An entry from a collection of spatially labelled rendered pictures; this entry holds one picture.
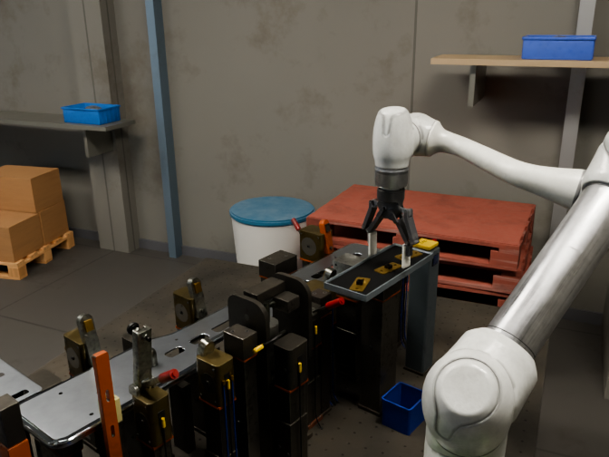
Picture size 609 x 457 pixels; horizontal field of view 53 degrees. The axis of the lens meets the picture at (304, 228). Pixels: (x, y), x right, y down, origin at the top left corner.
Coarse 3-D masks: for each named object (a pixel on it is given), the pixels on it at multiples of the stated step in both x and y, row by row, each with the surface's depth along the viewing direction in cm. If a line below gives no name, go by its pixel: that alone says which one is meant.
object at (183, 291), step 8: (184, 288) 190; (176, 296) 187; (184, 296) 185; (176, 304) 188; (184, 304) 185; (192, 304) 184; (176, 312) 189; (184, 312) 186; (192, 312) 185; (176, 320) 191; (184, 320) 188; (192, 320) 186; (200, 336) 191
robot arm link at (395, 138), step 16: (384, 112) 157; (400, 112) 156; (384, 128) 157; (400, 128) 156; (416, 128) 165; (384, 144) 158; (400, 144) 157; (416, 144) 164; (384, 160) 159; (400, 160) 159
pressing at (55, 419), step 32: (224, 320) 180; (128, 352) 164; (160, 352) 164; (192, 352) 163; (64, 384) 150; (128, 384) 150; (160, 384) 149; (32, 416) 138; (64, 416) 138; (96, 416) 138
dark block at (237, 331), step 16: (224, 336) 150; (240, 336) 147; (256, 336) 150; (240, 352) 148; (240, 368) 150; (240, 384) 152; (256, 384) 154; (240, 400) 154; (256, 400) 156; (240, 416) 156; (256, 416) 157; (240, 432) 158; (256, 432) 159; (240, 448) 160; (256, 448) 160
